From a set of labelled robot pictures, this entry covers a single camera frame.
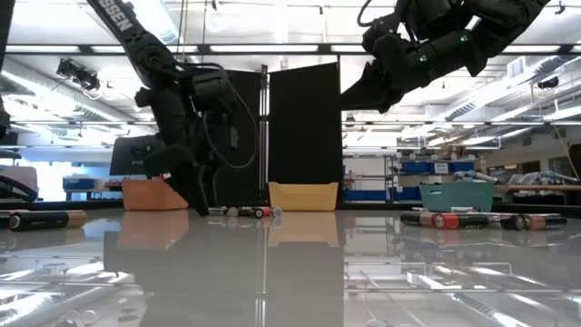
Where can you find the yellow plastic bin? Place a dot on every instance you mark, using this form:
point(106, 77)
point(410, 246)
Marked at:
point(303, 197)

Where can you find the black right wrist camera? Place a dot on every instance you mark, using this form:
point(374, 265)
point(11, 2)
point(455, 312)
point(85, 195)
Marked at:
point(386, 38)

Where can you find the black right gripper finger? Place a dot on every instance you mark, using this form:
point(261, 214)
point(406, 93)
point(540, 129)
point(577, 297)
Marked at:
point(367, 93)

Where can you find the black computer monitor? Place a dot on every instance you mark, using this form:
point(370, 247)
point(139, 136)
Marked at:
point(129, 156)

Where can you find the wooden workbench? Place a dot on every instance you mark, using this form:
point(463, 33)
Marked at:
point(535, 187)

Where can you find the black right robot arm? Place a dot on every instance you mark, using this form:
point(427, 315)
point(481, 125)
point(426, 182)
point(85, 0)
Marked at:
point(454, 45)

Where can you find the teal plastic bin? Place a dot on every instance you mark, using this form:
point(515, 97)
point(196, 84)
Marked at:
point(456, 197)

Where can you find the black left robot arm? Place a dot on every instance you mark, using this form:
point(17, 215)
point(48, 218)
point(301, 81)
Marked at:
point(136, 41)

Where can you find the black office chair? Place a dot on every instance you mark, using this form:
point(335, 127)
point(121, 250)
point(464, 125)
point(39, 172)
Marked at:
point(22, 190)

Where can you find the orange plastic bin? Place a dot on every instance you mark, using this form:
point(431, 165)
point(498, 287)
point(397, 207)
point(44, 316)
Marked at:
point(145, 195)

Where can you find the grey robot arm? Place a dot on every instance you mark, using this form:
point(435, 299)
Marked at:
point(474, 175)

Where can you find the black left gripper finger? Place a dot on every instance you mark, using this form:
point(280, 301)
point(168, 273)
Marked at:
point(199, 191)

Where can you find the silver battery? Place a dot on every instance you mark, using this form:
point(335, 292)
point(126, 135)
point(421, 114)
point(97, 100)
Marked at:
point(463, 210)
point(417, 210)
point(515, 221)
point(276, 211)

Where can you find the metal storage shelf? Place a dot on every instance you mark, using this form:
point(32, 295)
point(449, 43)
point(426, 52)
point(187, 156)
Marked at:
point(387, 179)

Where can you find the blue shelf bin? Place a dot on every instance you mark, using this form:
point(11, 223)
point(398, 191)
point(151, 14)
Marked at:
point(415, 167)
point(363, 195)
point(463, 166)
point(406, 194)

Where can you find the blue storage crate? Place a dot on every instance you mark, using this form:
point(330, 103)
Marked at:
point(78, 183)

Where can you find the black folding screen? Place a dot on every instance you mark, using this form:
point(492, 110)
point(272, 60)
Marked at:
point(304, 136)

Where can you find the black ceiling camera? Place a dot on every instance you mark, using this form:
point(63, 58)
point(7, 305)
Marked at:
point(79, 76)

